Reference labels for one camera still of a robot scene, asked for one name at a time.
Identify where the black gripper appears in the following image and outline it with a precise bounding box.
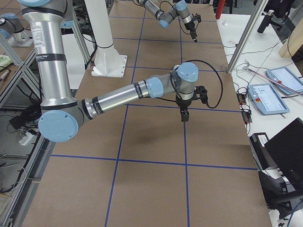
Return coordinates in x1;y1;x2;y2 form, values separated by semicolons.
175;93;195;122
184;20;197;43

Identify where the red fire extinguisher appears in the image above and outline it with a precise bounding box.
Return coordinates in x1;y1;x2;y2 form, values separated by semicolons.
215;0;226;19

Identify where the black bottle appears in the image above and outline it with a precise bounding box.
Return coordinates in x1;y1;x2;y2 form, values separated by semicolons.
257;9;274;33

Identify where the teach pendant near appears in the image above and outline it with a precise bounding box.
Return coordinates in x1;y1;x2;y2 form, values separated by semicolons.
248;83;290;115

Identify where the teach pendant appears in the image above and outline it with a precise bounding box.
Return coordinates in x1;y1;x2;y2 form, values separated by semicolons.
266;67;303;94
248;83;290;115

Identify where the teach pendant far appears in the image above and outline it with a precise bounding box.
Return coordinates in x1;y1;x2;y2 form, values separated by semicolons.
266;67;303;94

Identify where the black laptop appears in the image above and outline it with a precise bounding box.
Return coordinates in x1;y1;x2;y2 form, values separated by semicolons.
265;117;303;190

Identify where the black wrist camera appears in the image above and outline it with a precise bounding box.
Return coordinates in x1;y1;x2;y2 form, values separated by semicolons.
192;86;208;105
192;13;202;23

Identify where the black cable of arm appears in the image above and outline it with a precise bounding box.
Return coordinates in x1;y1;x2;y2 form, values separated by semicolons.
182;59;224;109

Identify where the aluminium frame post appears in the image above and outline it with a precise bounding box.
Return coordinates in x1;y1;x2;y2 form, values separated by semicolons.
226;0;268;74

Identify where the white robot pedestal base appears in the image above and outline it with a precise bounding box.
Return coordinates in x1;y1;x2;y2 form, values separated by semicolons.
85;0;127;78

